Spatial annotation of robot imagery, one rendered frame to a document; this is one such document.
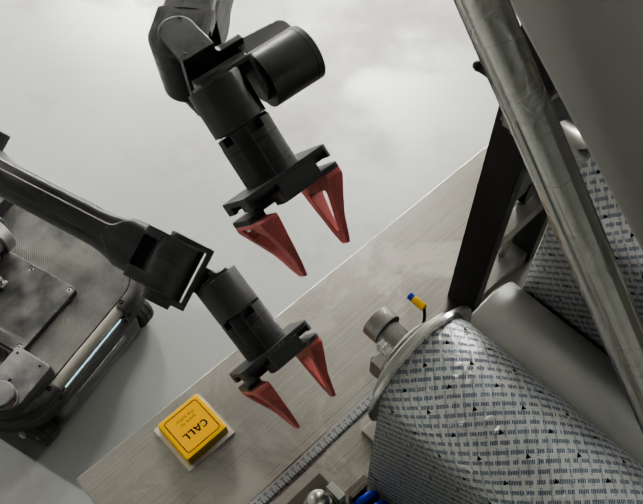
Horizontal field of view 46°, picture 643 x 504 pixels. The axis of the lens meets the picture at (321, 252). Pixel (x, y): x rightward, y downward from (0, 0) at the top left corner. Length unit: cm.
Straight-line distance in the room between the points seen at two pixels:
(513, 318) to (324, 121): 192
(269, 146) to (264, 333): 27
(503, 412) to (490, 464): 5
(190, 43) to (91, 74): 223
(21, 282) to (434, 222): 119
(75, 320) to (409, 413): 142
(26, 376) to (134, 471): 87
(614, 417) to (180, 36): 56
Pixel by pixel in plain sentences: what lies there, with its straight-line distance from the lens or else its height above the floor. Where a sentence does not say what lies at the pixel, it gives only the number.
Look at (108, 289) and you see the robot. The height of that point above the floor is 24.
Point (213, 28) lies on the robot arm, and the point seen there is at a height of 145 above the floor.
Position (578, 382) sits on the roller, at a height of 123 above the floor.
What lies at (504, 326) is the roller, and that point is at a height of 123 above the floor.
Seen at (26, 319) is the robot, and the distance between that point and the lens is 206.
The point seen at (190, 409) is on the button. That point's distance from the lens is 111.
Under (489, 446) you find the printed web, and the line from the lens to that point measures 69.
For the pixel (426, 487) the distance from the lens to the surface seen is 81.
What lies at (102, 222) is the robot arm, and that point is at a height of 120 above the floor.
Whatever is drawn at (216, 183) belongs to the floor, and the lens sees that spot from 252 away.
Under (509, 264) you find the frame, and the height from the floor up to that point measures 92.
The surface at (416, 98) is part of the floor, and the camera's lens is 278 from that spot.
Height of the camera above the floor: 194
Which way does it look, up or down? 56 degrees down
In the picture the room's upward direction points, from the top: straight up
